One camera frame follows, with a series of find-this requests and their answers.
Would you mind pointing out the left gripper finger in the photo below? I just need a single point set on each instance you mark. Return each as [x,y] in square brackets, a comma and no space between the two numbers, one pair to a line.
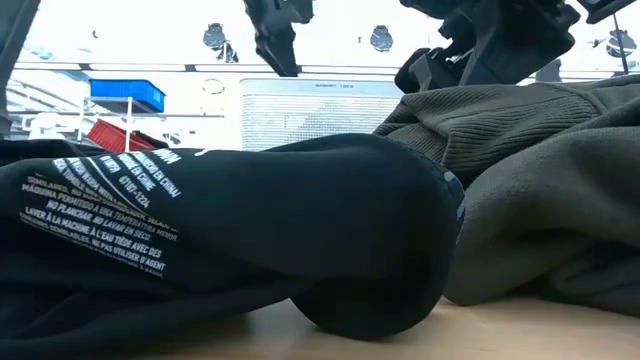
[272,35]

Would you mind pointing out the white woven plastic basket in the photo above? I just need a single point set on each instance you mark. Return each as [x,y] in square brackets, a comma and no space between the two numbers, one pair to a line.
[320,120]

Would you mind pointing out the dark olive hoodie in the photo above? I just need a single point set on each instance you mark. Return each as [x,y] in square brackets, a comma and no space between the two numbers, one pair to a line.
[550,200]

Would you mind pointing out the blue storage bin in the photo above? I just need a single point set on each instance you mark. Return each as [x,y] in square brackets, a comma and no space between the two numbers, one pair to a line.
[125,92]

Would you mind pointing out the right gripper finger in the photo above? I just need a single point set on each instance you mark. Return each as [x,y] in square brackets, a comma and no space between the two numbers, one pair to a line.
[430,72]

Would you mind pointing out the red storage bin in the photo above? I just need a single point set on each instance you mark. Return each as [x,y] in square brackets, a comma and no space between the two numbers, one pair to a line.
[112,137]

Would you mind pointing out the black Puma briefs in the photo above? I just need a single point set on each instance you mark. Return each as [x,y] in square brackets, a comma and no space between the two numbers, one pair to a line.
[300,225]

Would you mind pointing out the white shelf rack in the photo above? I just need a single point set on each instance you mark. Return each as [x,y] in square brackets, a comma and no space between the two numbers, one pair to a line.
[129,120]

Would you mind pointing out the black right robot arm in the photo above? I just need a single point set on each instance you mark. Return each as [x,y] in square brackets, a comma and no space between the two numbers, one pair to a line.
[605,7]

